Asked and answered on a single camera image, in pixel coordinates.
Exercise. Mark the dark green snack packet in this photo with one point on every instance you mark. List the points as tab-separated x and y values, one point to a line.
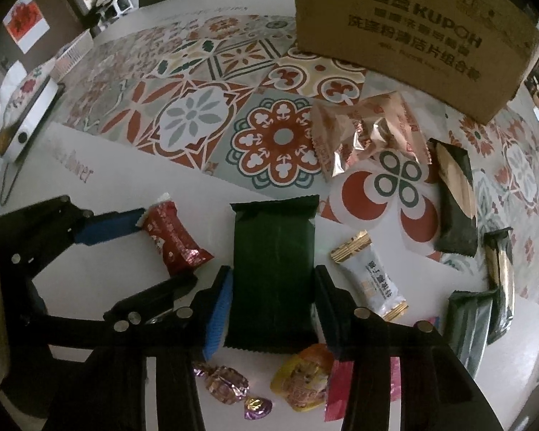
271	269

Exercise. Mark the brown cardboard box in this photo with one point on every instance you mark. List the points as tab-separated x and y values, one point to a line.
408	31

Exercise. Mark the yellow jelly cup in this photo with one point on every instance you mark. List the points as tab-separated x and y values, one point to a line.
298	381

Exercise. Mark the patterned tile table mat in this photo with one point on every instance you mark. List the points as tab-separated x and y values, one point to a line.
197	112

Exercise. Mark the dark green gold packet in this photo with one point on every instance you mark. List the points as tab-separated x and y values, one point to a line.
503	287
453	206

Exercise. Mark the clear gold wrapper packets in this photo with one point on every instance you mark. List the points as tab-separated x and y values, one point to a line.
395	116

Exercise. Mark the red candy packet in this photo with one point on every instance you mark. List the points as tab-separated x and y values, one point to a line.
170	238

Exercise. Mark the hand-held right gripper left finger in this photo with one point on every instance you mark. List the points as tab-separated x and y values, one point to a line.
218	314

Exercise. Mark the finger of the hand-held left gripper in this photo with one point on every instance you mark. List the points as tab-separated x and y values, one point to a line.
161	292
112	226

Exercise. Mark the large purple wrapped candy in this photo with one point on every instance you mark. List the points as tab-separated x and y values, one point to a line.
224	384

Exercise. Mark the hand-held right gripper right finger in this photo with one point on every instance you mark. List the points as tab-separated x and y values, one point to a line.
325	314

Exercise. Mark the white candy packet gold ends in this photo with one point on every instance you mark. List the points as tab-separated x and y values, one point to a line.
373	278

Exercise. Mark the red flower wall picture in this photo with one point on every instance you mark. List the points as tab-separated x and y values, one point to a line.
23	20

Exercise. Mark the rose gold snack packet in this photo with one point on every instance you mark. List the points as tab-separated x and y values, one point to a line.
330	139

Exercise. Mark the small white cabinet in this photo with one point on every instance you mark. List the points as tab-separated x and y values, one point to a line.
122	5

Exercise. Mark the white slatted basket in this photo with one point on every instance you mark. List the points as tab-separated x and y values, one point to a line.
74	56

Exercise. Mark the small purple wrapped candy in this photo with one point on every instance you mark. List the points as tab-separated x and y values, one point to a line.
257	407

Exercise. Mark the grey green snack packet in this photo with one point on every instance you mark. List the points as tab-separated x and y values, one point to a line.
469	327

